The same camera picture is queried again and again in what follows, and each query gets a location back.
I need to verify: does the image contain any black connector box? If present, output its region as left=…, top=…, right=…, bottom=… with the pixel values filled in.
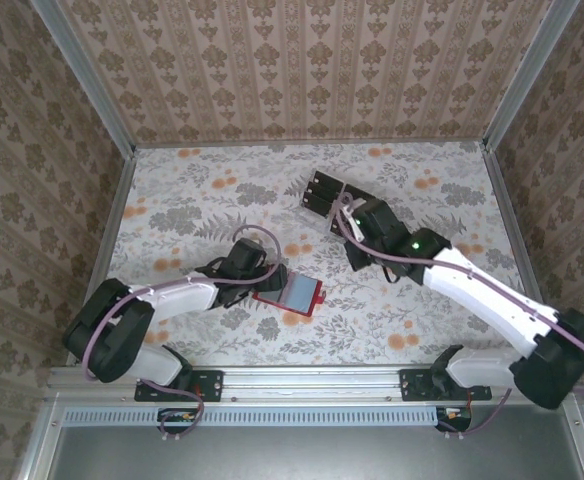
left=156, top=407, right=198, bottom=435
left=434, top=405, right=473, bottom=434

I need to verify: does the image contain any floral tablecloth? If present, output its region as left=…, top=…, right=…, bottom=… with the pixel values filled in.
left=79, top=141, right=548, bottom=367

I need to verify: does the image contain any slotted cable duct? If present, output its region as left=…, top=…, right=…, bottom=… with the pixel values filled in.
left=63, top=405, right=443, bottom=427

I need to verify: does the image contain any grey metal panel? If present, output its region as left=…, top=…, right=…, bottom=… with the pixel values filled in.
left=46, top=404, right=584, bottom=480

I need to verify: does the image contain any red card holder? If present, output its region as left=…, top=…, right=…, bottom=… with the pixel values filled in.
left=250, top=271, right=326, bottom=316

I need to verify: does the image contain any aluminium frame post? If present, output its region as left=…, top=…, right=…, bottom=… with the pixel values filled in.
left=29, top=0, right=139, bottom=157
left=484, top=0, right=581, bottom=151

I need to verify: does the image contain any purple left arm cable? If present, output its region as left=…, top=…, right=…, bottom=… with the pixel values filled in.
left=82, top=224, right=283, bottom=444

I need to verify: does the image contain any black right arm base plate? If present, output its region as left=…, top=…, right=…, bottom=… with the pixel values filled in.
left=399, top=367, right=494, bottom=404

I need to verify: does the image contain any black credit card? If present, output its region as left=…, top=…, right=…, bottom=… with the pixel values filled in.
left=301, top=191, right=341, bottom=217
left=344, top=183, right=376, bottom=204
left=305, top=179, right=343, bottom=201
left=313, top=169, right=347, bottom=190

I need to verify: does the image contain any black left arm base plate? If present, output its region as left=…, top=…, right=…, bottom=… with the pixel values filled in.
left=134, top=368, right=224, bottom=404

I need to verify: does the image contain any aluminium table side rail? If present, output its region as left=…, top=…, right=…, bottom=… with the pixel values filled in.
left=481, top=144, right=562, bottom=365
left=66, top=147, right=138, bottom=367

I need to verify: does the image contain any aluminium table edge rail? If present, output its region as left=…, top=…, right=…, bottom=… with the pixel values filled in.
left=45, top=363, right=584, bottom=401

